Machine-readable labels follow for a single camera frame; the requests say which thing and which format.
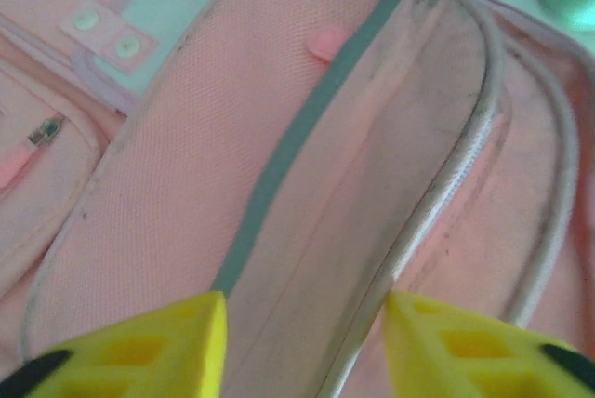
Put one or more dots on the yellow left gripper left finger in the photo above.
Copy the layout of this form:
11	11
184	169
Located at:
139	351

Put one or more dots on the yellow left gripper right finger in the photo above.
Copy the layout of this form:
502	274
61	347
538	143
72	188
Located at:
465	356

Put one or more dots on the pink backpack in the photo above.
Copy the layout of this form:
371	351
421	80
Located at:
209	161

